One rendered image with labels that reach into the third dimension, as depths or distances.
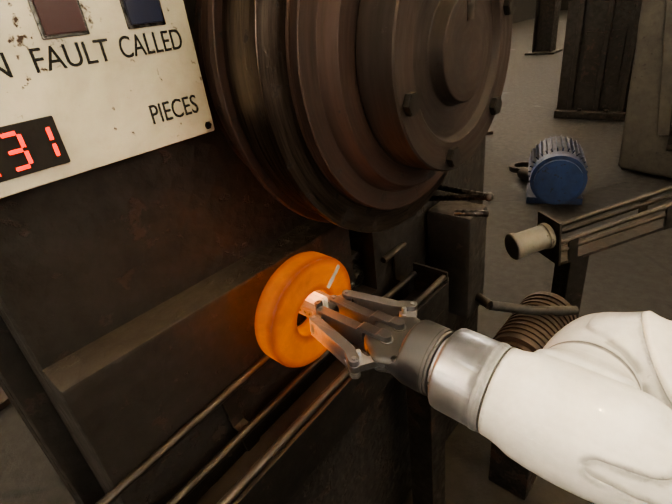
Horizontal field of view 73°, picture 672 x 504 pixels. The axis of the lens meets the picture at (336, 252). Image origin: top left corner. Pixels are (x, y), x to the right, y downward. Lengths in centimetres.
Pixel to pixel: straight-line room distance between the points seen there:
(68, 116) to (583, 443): 53
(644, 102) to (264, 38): 306
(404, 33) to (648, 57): 293
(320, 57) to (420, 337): 30
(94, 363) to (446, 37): 51
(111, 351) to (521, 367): 42
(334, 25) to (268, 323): 33
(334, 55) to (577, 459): 41
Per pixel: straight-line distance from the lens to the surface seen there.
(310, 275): 56
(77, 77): 52
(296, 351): 60
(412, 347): 47
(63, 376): 56
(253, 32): 46
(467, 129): 63
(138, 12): 54
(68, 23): 51
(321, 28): 48
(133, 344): 56
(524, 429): 43
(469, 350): 46
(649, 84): 337
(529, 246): 106
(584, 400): 43
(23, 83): 50
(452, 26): 55
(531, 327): 105
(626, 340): 55
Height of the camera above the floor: 118
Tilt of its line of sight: 29 degrees down
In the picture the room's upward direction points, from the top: 8 degrees counter-clockwise
